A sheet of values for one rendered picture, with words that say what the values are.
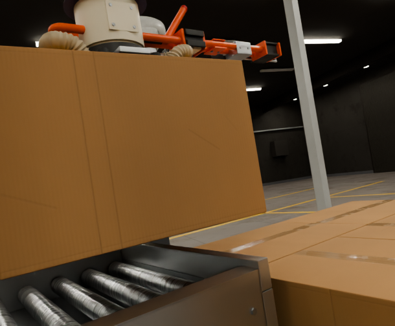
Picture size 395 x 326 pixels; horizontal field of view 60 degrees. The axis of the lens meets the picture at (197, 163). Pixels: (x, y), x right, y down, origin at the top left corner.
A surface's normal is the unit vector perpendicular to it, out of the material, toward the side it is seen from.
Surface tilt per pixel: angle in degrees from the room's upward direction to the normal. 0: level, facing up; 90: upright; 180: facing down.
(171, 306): 90
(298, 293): 90
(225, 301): 90
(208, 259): 90
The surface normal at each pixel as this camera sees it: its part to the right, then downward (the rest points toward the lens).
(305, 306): -0.80, 0.09
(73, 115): 0.52, -0.11
